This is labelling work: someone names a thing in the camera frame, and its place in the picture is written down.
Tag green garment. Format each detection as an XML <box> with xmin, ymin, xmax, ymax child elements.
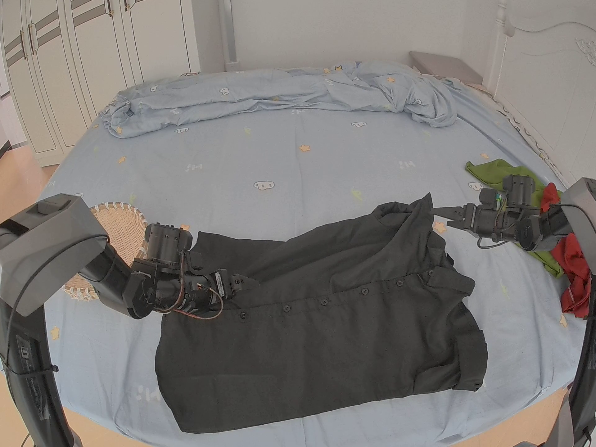
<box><xmin>466</xmin><ymin>159</ymin><xmax>566</xmax><ymax>278</ymax></box>

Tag bed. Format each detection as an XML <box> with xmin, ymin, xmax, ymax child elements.
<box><xmin>4</xmin><ymin>0</ymin><xmax>596</xmax><ymax>447</ymax></box>

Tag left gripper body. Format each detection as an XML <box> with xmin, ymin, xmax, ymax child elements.
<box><xmin>209</xmin><ymin>269</ymin><xmax>233</xmax><ymax>302</ymax></box>

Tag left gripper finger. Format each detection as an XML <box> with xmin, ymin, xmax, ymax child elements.
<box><xmin>227</xmin><ymin>273</ymin><xmax>260</xmax><ymax>298</ymax></box>

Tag round woven basket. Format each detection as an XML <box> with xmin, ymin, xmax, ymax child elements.
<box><xmin>63</xmin><ymin>201</ymin><xmax>150</xmax><ymax>302</ymax></box>

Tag white wardrobe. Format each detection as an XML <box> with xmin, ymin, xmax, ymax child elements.
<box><xmin>0</xmin><ymin>0</ymin><xmax>202</xmax><ymax>167</ymax></box>

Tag black shirt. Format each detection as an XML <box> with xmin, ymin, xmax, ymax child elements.
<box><xmin>155</xmin><ymin>192</ymin><xmax>489</xmax><ymax>434</ymax></box>

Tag grey bedside table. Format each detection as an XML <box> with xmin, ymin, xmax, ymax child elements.
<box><xmin>409</xmin><ymin>50</ymin><xmax>486</xmax><ymax>86</ymax></box>

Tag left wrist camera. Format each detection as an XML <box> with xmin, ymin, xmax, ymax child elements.
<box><xmin>185</xmin><ymin>249</ymin><xmax>208</xmax><ymax>276</ymax></box>

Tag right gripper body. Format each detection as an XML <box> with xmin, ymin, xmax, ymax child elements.
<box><xmin>461</xmin><ymin>202</ymin><xmax>495</xmax><ymax>240</ymax></box>

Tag pale blue quilt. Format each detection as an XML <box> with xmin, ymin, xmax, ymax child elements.
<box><xmin>99</xmin><ymin>60</ymin><xmax>459</xmax><ymax>139</ymax></box>

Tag red garment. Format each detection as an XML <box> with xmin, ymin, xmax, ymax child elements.
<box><xmin>540</xmin><ymin>183</ymin><xmax>592</xmax><ymax>319</ymax></box>

